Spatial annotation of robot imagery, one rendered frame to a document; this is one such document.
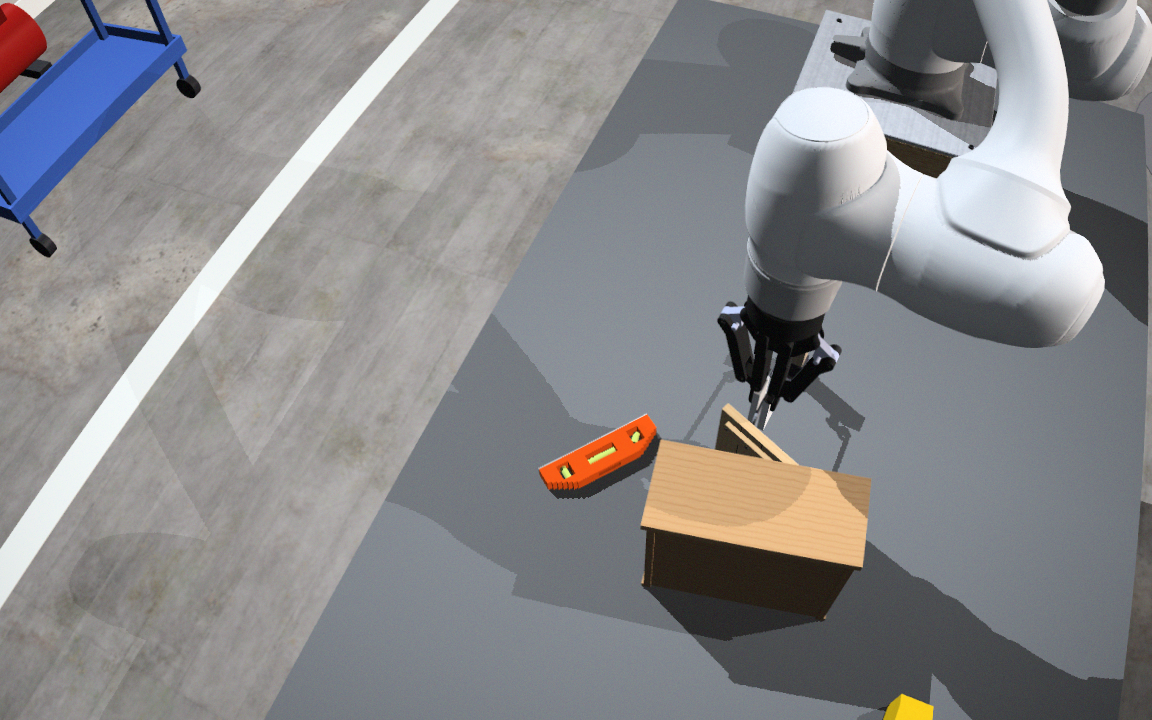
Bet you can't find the brown wooden cabinet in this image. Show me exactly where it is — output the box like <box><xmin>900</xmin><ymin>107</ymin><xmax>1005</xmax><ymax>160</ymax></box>
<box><xmin>641</xmin><ymin>403</ymin><xmax>871</xmax><ymax>621</ymax></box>

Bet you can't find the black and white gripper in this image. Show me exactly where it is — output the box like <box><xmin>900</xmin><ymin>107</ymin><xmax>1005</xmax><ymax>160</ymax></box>
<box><xmin>717</xmin><ymin>296</ymin><xmax>842</xmax><ymax>430</ymax></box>

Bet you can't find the yellow tape measure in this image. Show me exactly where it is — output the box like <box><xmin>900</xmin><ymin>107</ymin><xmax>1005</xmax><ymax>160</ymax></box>
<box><xmin>882</xmin><ymin>694</ymin><xmax>933</xmax><ymax>720</ymax></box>

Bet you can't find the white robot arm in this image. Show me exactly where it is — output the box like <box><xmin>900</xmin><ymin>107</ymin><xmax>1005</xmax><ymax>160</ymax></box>
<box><xmin>743</xmin><ymin>0</ymin><xmax>1152</xmax><ymax>348</ymax></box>

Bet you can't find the orange spirit level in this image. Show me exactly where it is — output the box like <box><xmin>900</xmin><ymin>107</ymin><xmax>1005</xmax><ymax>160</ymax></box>
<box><xmin>538</xmin><ymin>414</ymin><xmax>655</xmax><ymax>490</ymax></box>

